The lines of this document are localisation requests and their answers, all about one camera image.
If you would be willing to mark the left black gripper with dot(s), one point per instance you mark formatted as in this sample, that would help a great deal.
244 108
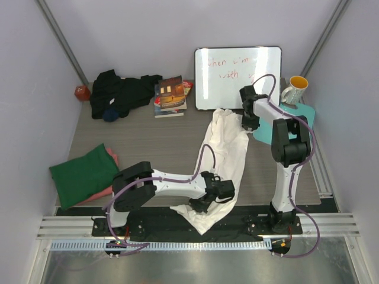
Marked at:
201 207

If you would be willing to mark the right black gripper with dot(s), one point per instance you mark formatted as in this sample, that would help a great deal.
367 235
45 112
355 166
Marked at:
246 124

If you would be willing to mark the white t-shirt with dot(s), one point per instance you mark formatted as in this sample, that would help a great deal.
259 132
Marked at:
225 156

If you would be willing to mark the red Treehouse book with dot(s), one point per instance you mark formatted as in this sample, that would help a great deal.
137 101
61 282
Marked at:
187 87

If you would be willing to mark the brown Edward Tulane book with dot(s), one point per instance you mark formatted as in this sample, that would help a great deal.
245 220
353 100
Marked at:
171 94

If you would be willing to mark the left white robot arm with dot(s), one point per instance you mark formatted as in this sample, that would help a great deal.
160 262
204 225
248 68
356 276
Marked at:
138 184

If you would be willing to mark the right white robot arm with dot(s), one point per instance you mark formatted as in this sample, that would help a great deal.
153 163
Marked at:
290 148

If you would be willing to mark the white mug yellow inside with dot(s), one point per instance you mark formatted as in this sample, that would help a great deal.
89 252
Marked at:
292 94

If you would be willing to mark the white whiteboard with writing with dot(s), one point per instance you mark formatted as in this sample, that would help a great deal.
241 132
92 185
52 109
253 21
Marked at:
221 72

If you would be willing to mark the folded pink t-shirt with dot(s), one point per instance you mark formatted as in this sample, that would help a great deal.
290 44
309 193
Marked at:
106 191

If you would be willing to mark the dark blue cloth ball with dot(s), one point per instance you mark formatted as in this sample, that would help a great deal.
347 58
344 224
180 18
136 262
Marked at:
110 115

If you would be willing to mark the folded green t-shirt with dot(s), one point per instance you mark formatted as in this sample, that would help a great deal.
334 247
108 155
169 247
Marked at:
77 179

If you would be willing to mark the black t-shirt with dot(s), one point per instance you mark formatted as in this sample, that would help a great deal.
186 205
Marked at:
111 91

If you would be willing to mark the red cube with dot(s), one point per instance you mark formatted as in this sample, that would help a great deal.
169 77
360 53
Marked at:
82 93

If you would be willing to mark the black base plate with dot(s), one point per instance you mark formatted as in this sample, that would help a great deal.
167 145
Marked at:
161 224

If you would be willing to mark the right aluminium frame post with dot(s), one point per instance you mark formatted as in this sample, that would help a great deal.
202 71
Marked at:
326 34

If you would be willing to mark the aluminium frame post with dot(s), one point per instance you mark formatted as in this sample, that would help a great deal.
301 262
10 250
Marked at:
58 33
326 34

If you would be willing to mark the slotted cable duct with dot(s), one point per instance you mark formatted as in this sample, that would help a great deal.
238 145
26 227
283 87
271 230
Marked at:
112 245

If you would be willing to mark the left aluminium frame post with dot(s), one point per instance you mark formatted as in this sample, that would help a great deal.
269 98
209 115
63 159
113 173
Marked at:
58 33

